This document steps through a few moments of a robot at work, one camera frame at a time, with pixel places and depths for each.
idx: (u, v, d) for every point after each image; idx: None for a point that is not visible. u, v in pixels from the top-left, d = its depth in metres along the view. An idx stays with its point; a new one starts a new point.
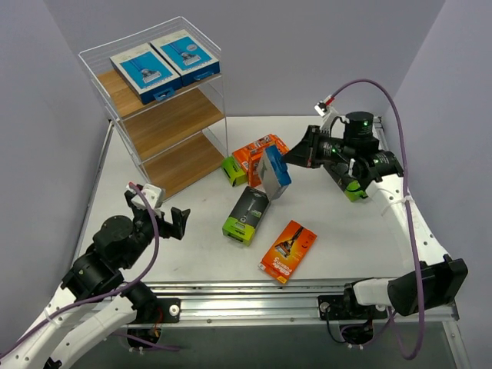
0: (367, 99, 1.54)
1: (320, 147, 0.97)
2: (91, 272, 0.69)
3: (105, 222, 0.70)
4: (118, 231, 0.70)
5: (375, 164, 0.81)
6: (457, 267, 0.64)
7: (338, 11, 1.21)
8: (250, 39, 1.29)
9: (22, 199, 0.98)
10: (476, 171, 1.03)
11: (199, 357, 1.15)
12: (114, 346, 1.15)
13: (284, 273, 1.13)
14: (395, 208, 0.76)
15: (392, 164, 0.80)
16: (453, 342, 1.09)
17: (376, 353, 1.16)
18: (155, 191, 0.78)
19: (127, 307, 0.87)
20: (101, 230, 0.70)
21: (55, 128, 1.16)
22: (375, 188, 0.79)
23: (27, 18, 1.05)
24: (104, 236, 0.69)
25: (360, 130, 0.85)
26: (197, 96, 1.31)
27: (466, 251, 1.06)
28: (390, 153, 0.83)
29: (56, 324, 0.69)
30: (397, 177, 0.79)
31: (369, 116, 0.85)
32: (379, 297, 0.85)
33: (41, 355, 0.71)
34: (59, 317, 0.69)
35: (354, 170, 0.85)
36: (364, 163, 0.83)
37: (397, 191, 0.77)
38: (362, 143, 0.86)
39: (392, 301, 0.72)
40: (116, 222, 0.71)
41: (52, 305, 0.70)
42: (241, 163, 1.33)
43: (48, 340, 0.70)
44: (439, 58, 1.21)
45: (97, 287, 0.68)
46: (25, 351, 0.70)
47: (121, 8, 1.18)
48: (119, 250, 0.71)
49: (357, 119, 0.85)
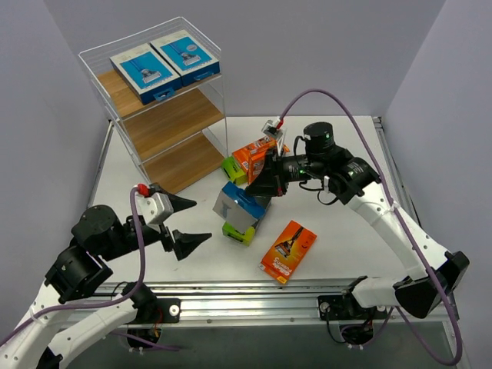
0: (368, 99, 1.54)
1: (284, 169, 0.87)
2: (74, 267, 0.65)
3: (84, 214, 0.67)
4: (99, 222, 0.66)
5: (352, 176, 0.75)
6: (460, 261, 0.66)
7: (338, 11, 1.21)
8: (250, 39, 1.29)
9: (22, 199, 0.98)
10: (476, 171, 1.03)
11: (198, 357, 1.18)
12: (113, 345, 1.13)
13: (285, 273, 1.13)
14: (387, 219, 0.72)
15: (367, 171, 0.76)
16: (453, 343, 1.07)
17: (375, 353, 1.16)
18: (158, 207, 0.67)
19: (130, 306, 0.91)
20: (80, 222, 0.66)
21: (55, 127, 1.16)
22: (360, 202, 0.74)
23: (27, 18, 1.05)
24: (84, 229, 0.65)
25: (322, 144, 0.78)
26: (197, 96, 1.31)
27: (466, 251, 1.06)
28: (362, 160, 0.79)
29: (42, 324, 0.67)
30: (377, 184, 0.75)
31: (328, 127, 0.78)
32: (383, 299, 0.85)
33: (30, 355, 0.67)
34: (45, 316, 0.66)
35: (332, 187, 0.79)
36: (340, 176, 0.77)
37: (382, 199, 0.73)
38: (330, 156, 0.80)
39: (407, 307, 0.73)
40: (98, 214, 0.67)
41: (37, 304, 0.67)
42: (241, 163, 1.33)
43: (36, 337, 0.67)
44: (439, 58, 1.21)
45: (82, 284, 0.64)
46: (13, 350, 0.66)
47: (121, 8, 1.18)
48: (102, 241, 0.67)
49: (317, 135, 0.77)
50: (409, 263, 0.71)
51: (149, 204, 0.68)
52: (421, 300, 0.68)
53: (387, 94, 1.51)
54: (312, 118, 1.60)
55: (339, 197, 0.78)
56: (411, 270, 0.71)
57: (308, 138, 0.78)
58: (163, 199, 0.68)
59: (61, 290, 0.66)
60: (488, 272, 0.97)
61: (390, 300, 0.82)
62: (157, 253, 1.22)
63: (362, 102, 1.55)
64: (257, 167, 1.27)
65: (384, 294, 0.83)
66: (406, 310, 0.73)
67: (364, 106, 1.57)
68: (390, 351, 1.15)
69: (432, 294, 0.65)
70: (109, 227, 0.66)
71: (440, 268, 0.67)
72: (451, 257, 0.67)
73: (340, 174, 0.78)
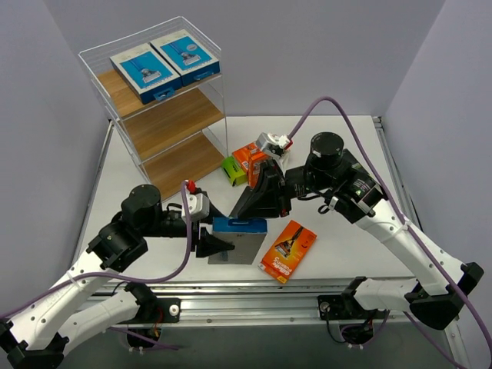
0: (369, 99, 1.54)
1: (289, 184, 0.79)
2: (118, 239, 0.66)
3: (134, 190, 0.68)
4: (147, 197, 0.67)
5: (360, 196, 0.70)
6: (477, 273, 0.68)
7: (337, 11, 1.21)
8: (250, 38, 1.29)
9: (21, 197, 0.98)
10: (476, 170, 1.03)
11: (199, 357, 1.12)
12: (113, 345, 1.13)
13: (284, 272, 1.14)
14: (400, 237, 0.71)
15: (374, 187, 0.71)
16: (453, 342, 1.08)
17: (376, 353, 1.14)
18: (197, 207, 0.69)
19: (132, 302, 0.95)
20: (130, 197, 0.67)
21: (55, 127, 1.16)
22: (370, 222, 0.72)
23: (28, 18, 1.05)
24: (132, 202, 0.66)
25: (333, 161, 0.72)
26: (197, 97, 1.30)
27: (467, 250, 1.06)
28: (366, 175, 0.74)
29: (79, 288, 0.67)
30: (383, 202, 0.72)
31: (339, 144, 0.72)
32: (388, 304, 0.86)
33: (57, 320, 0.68)
34: (83, 280, 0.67)
35: (338, 207, 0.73)
36: (347, 196, 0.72)
37: (393, 217, 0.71)
38: (337, 174, 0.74)
39: (423, 320, 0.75)
40: (143, 191, 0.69)
41: (76, 268, 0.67)
42: (241, 163, 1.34)
43: (68, 302, 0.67)
44: (439, 58, 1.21)
45: (124, 254, 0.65)
46: (42, 313, 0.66)
47: (121, 8, 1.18)
48: (147, 217, 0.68)
49: (329, 153, 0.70)
50: (426, 279, 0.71)
51: (191, 200, 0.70)
52: (441, 315, 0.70)
53: (388, 94, 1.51)
54: (312, 117, 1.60)
55: (346, 215, 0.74)
56: (428, 285, 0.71)
57: (319, 154, 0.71)
58: (204, 201, 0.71)
59: (103, 259, 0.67)
60: (487, 272, 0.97)
61: (390, 304, 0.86)
62: (158, 251, 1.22)
63: (362, 101, 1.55)
64: (257, 167, 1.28)
65: (390, 300, 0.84)
66: (423, 322, 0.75)
67: (364, 106, 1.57)
68: (391, 351, 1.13)
69: (454, 310, 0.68)
70: (155, 203, 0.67)
71: (460, 282, 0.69)
72: (467, 270, 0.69)
73: (347, 194, 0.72)
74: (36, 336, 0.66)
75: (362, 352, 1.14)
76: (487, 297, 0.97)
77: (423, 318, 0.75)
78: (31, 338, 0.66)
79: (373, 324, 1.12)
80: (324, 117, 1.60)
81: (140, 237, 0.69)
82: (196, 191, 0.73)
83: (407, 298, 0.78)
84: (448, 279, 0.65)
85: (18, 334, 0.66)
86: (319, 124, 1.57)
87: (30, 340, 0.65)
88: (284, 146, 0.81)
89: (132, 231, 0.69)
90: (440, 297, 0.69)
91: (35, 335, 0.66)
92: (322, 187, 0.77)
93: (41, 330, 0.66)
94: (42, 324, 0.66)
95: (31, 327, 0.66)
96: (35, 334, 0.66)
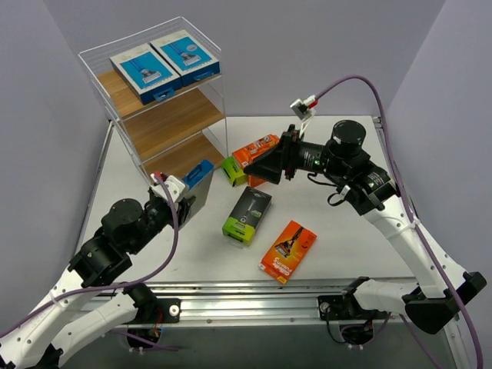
0: (369, 99, 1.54)
1: (300, 155, 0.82)
2: (99, 256, 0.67)
3: (115, 205, 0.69)
4: (127, 214, 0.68)
5: (373, 188, 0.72)
6: (478, 283, 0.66)
7: (337, 11, 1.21)
8: (250, 39, 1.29)
9: (21, 197, 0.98)
10: (475, 170, 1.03)
11: (198, 357, 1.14)
12: (113, 346, 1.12)
13: (285, 273, 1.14)
14: (407, 235, 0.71)
15: (387, 181, 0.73)
16: (453, 343, 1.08)
17: (375, 354, 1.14)
18: (177, 185, 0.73)
19: (130, 305, 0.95)
20: (111, 213, 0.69)
21: (55, 128, 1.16)
22: (378, 216, 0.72)
23: (27, 18, 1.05)
24: (112, 220, 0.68)
25: (352, 150, 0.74)
26: (197, 97, 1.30)
27: (467, 249, 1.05)
28: (381, 169, 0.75)
29: (61, 308, 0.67)
30: (396, 198, 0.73)
31: (360, 134, 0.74)
32: (386, 303, 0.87)
33: (43, 339, 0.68)
34: (64, 300, 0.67)
35: (349, 197, 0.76)
36: (359, 187, 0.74)
37: (402, 214, 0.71)
38: (354, 163, 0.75)
39: (417, 323, 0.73)
40: (126, 206, 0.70)
41: (58, 287, 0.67)
42: (241, 163, 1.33)
43: (52, 322, 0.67)
44: (439, 58, 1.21)
45: (106, 270, 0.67)
46: (28, 334, 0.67)
47: (121, 8, 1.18)
48: (129, 233, 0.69)
49: (350, 141, 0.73)
50: (425, 280, 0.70)
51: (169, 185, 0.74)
52: (437, 320, 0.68)
53: (388, 94, 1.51)
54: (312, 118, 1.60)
55: (356, 207, 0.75)
56: (427, 287, 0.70)
57: (338, 141, 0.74)
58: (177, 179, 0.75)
59: (84, 275, 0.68)
60: (487, 271, 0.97)
61: (390, 304, 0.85)
62: (158, 252, 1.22)
63: (362, 101, 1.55)
64: None
65: (387, 297, 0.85)
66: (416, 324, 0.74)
67: (364, 105, 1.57)
68: (390, 351, 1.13)
69: (449, 314, 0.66)
70: (136, 218, 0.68)
71: (459, 288, 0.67)
72: (469, 277, 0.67)
73: (360, 184, 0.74)
74: (22, 356, 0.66)
75: (361, 352, 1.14)
76: (487, 297, 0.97)
77: (414, 320, 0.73)
78: (18, 359, 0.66)
79: (373, 324, 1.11)
80: (324, 117, 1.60)
81: (124, 251, 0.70)
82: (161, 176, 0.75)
83: (403, 300, 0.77)
84: (447, 283, 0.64)
85: (5, 355, 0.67)
86: (319, 124, 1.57)
87: (17, 360, 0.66)
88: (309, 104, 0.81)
89: (114, 246, 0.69)
90: (438, 300, 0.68)
91: (22, 355, 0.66)
92: (335, 174, 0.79)
93: (26, 350, 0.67)
94: (28, 345, 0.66)
95: (17, 349, 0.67)
96: (21, 354, 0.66)
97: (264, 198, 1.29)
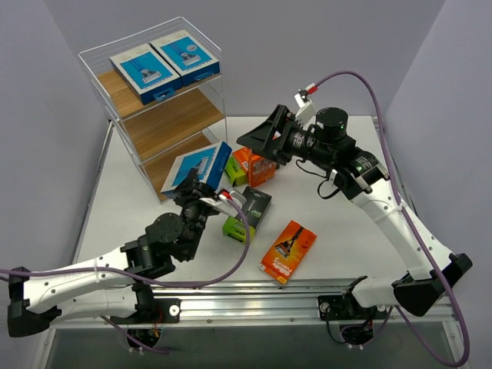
0: (369, 99, 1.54)
1: (289, 138, 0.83)
2: (146, 254, 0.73)
3: (159, 218, 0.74)
4: (166, 232, 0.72)
5: (361, 172, 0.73)
6: (464, 264, 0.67)
7: (337, 12, 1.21)
8: (250, 39, 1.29)
9: (22, 198, 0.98)
10: (476, 171, 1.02)
11: (199, 357, 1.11)
12: (112, 347, 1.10)
13: (285, 273, 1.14)
14: (393, 217, 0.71)
15: (375, 166, 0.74)
16: (453, 342, 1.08)
17: (375, 354, 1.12)
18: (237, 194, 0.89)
19: (132, 304, 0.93)
20: (155, 224, 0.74)
21: (55, 128, 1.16)
22: (367, 199, 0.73)
23: (27, 18, 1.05)
24: (157, 231, 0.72)
25: (335, 134, 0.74)
26: (197, 96, 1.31)
27: (467, 249, 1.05)
28: (369, 154, 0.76)
29: (95, 280, 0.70)
30: (383, 181, 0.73)
31: (343, 118, 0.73)
32: (383, 298, 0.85)
33: (64, 295, 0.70)
34: (103, 274, 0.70)
35: (338, 181, 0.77)
36: (347, 171, 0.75)
37: (390, 198, 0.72)
38: (340, 148, 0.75)
39: (406, 305, 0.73)
40: (170, 221, 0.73)
41: (103, 260, 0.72)
42: (241, 163, 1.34)
43: (82, 286, 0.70)
44: (439, 58, 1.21)
45: (147, 274, 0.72)
46: (56, 284, 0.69)
47: (121, 8, 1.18)
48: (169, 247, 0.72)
49: (332, 124, 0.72)
50: (411, 263, 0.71)
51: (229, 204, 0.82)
52: (424, 301, 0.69)
53: (388, 94, 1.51)
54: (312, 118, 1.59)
55: (344, 191, 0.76)
56: (413, 268, 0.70)
57: (321, 126, 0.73)
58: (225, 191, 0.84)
59: (129, 263, 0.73)
60: (487, 272, 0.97)
61: (390, 300, 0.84)
62: None
63: (362, 101, 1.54)
64: (257, 167, 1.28)
65: (383, 294, 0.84)
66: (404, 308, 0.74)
67: (364, 106, 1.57)
68: (390, 351, 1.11)
69: (435, 295, 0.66)
70: (171, 240, 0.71)
71: (445, 270, 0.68)
72: (456, 259, 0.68)
73: (348, 168, 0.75)
74: (41, 300, 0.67)
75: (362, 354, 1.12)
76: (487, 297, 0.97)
77: (402, 302, 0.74)
78: (35, 301, 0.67)
79: (373, 324, 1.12)
80: None
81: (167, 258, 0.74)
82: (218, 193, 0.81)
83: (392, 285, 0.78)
84: (432, 264, 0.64)
85: (26, 291, 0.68)
86: None
87: (33, 301, 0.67)
88: (308, 89, 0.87)
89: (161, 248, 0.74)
90: (424, 281, 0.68)
91: (41, 300, 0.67)
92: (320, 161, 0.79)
93: (47, 297, 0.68)
94: (49, 294, 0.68)
95: (40, 292, 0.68)
96: (41, 299, 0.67)
97: (264, 198, 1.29)
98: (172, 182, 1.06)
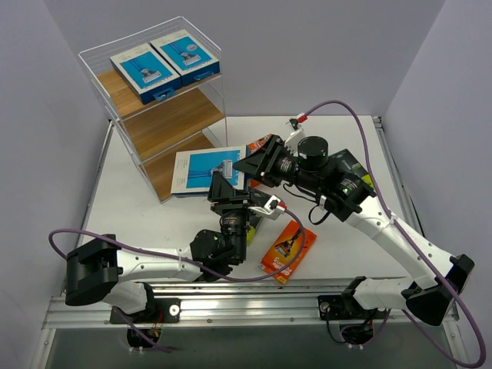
0: (369, 98, 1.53)
1: (276, 165, 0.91)
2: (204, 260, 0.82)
3: (197, 234, 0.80)
4: (203, 247, 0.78)
5: (347, 193, 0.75)
6: (466, 264, 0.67)
7: (337, 11, 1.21)
8: (249, 39, 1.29)
9: (21, 197, 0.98)
10: (477, 168, 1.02)
11: (198, 357, 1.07)
12: (111, 347, 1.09)
13: (284, 272, 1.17)
14: (387, 232, 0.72)
15: (361, 184, 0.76)
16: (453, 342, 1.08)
17: (377, 354, 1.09)
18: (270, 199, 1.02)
19: (144, 301, 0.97)
20: (194, 241, 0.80)
21: (54, 127, 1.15)
22: (358, 218, 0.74)
23: (28, 18, 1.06)
24: (194, 248, 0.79)
25: (318, 161, 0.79)
26: (197, 96, 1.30)
27: (468, 250, 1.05)
28: (354, 175, 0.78)
29: (177, 268, 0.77)
30: (371, 198, 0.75)
31: (324, 145, 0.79)
32: (385, 301, 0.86)
33: (146, 274, 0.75)
34: (183, 264, 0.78)
35: (328, 206, 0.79)
36: (334, 194, 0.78)
37: (380, 213, 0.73)
38: (326, 174, 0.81)
39: (420, 316, 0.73)
40: (203, 237, 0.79)
41: (183, 251, 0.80)
42: None
43: (164, 270, 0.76)
44: (439, 57, 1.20)
45: (216, 277, 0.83)
46: (146, 261, 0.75)
47: (121, 8, 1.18)
48: (214, 257, 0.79)
49: (314, 154, 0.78)
50: (416, 273, 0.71)
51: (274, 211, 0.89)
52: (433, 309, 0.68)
53: (388, 94, 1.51)
54: (311, 118, 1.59)
55: (337, 215, 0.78)
56: (420, 277, 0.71)
57: (304, 157, 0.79)
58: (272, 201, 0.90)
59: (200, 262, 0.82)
60: (487, 272, 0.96)
61: (395, 305, 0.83)
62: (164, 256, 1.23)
63: (362, 101, 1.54)
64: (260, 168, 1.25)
65: (387, 299, 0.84)
66: (420, 318, 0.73)
67: (364, 105, 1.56)
68: (392, 351, 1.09)
69: (445, 301, 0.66)
70: (207, 256, 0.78)
71: (448, 274, 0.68)
72: (457, 261, 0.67)
73: (336, 192, 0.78)
74: (131, 272, 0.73)
75: (366, 356, 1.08)
76: (487, 297, 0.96)
77: (417, 313, 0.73)
78: (126, 272, 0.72)
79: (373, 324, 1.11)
80: (324, 117, 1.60)
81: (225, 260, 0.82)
82: (274, 204, 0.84)
83: (403, 295, 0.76)
84: (434, 270, 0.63)
85: (121, 260, 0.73)
86: (318, 124, 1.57)
87: (125, 270, 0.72)
88: (299, 118, 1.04)
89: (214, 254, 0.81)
90: (432, 290, 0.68)
91: (131, 272, 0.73)
92: (309, 187, 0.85)
93: (135, 270, 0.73)
94: (138, 269, 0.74)
95: (131, 265, 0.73)
96: (131, 271, 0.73)
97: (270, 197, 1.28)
98: (187, 183, 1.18)
